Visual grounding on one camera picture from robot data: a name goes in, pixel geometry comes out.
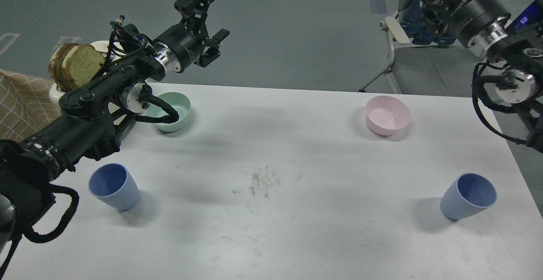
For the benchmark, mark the front bread slice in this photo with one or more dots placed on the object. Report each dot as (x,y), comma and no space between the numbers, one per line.
(80,65)

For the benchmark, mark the pink bowl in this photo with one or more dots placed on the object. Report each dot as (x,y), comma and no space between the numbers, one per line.
(386,115)

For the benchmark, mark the blue cup image-right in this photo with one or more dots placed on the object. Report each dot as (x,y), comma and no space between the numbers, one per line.
(468,195)

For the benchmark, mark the blue cup image-left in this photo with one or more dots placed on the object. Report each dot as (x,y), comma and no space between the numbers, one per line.
(114,186)

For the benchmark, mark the checkered beige cloth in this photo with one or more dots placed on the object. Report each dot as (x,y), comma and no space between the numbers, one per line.
(25,107)

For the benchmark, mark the cream toaster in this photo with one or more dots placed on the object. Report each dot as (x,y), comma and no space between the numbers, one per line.
(61,87)

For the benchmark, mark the rear bread slice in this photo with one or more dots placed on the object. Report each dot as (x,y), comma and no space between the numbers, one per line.
(57,58)

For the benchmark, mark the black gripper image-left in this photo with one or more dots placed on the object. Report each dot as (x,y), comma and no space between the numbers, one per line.
(188,42)

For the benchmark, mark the bread slice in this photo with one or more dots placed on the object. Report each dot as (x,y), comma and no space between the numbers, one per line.
(80,65)
(57,58)

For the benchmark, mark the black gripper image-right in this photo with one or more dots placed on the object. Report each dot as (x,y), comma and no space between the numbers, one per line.
(466,20)

